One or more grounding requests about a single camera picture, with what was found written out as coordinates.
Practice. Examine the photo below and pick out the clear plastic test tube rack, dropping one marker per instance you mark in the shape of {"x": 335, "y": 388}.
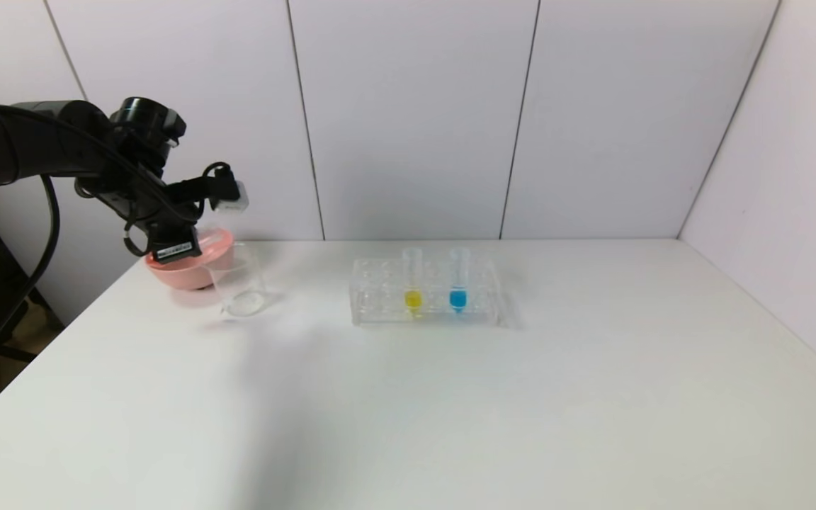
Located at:
{"x": 380, "y": 297}

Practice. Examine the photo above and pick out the pink plastic bowl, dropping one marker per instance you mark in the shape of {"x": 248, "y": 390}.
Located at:
{"x": 181, "y": 275}

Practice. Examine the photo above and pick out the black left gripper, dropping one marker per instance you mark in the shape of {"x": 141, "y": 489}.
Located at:
{"x": 175, "y": 248}

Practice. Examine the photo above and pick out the test tube with yellow pigment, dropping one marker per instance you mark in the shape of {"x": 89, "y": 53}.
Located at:
{"x": 414, "y": 299}

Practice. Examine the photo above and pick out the test tube with blue pigment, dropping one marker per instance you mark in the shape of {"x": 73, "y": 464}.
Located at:
{"x": 458, "y": 299}

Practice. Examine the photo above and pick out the clear glass beaker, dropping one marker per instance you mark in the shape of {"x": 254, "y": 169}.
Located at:
{"x": 241, "y": 290}

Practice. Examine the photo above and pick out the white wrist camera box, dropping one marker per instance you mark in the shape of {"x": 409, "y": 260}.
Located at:
{"x": 232, "y": 198}

